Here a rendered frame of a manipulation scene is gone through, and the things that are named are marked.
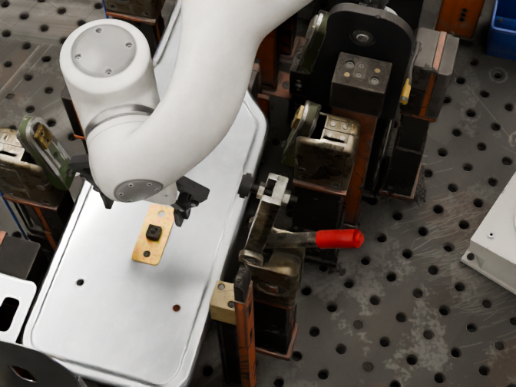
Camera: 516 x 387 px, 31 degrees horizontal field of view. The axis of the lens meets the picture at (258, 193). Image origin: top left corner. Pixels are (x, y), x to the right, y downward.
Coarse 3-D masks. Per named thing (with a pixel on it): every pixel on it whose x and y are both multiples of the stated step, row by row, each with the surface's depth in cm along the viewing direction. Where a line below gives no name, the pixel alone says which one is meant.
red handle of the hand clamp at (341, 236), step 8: (304, 232) 109; (312, 232) 108; (320, 232) 107; (328, 232) 106; (336, 232) 106; (344, 232) 105; (352, 232) 104; (360, 232) 105; (272, 240) 111; (280, 240) 110; (288, 240) 109; (296, 240) 109; (304, 240) 108; (312, 240) 107; (320, 240) 106; (328, 240) 106; (336, 240) 105; (344, 240) 104; (352, 240) 104; (360, 240) 104; (264, 248) 113; (320, 248) 107; (328, 248) 107; (336, 248) 106
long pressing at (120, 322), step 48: (240, 144) 127; (96, 192) 124; (96, 240) 120; (192, 240) 120; (48, 288) 118; (96, 288) 117; (144, 288) 117; (192, 288) 117; (48, 336) 114; (96, 336) 114; (144, 336) 114; (192, 336) 114; (144, 384) 112
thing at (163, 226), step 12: (156, 204) 122; (156, 216) 122; (168, 216) 122; (144, 228) 121; (156, 228) 120; (168, 228) 121; (144, 240) 120; (156, 240) 120; (132, 252) 119; (156, 252) 119; (156, 264) 118
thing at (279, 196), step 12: (252, 180) 100; (276, 180) 100; (240, 192) 100; (252, 192) 101; (264, 192) 100; (276, 192) 99; (288, 192) 100; (264, 204) 99; (276, 204) 99; (264, 216) 102; (252, 228) 106; (264, 228) 105; (252, 240) 109; (264, 240) 108
